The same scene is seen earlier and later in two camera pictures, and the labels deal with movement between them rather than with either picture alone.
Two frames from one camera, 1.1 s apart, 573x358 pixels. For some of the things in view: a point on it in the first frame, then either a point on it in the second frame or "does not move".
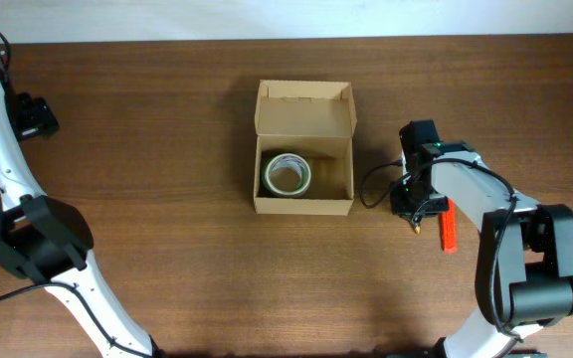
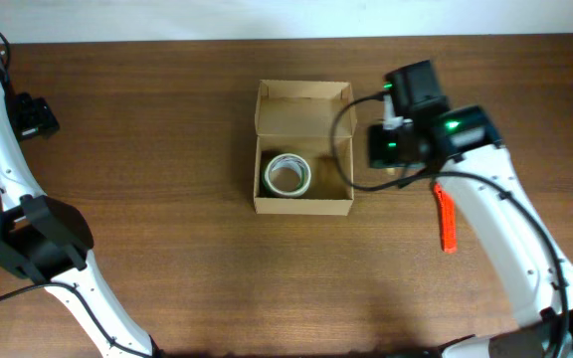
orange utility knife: (449, 228) does not move
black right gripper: (398, 204) → (377, 153)
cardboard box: (313, 119) does not move
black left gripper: (39, 118) does not move
